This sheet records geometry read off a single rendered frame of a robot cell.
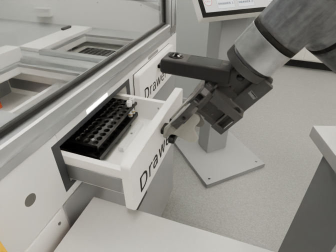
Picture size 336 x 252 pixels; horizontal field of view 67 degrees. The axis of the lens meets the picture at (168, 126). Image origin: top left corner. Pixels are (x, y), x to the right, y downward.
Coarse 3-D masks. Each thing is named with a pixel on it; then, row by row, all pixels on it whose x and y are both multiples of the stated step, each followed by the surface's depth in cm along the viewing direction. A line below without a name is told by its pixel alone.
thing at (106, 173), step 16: (128, 96) 64; (144, 112) 65; (128, 128) 63; (144, 128) 63; (64, 160) 47; (80, 160) 45; (96, 160) 45; (112, 160) 53; (80, 176) 48; (96, 176) 46; (112, 176) 45
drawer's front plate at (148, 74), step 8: (168, 48) 85; (160, 56) 79; (152, 64) 74; (136, 72) 68; (144, 72) 70; (152, 72) 75; (160, 72) 82; (136, 80) 67; (144, 80) 71; (152, 80) 77; (160, 80) 84; (136, 88) 69; (144, 88) 72; (152, 88) 78; (144, 96) 73; (152, 96) 79
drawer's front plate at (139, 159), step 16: (176, 96) 57; (160, 112) 52; (160, 128) 50; (144, 144) 43; (160, 144) 52; (128, 160) 40; (144, 160) 45; (160, 160) 55; (128, 176) 40; (144, 176) 46; (128, 192) 42; (144, 192) 48
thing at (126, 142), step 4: (136, 124) 62; (140, 124) 62; (132, 128) 61; (136, 128) 61; (140, 128) 62; (132, 132) 59; (136, 132) 60; (128, 136) 58; (132, 136) 58; (124, 140) 57; (128, 140) 57; (120, 144) 56; (124, 144) 56; (128, 144) 57; (120, 148) 55; (124, 148) 55
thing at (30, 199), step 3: (30, 195) 40; (33, 195) 41; (27, 198) 40; (30, 198) 40; (33, 198) 41; (27, 201) 40; (30, 201) 40; (33, 201) 41; (27, 204) 40; (30, 204) 40
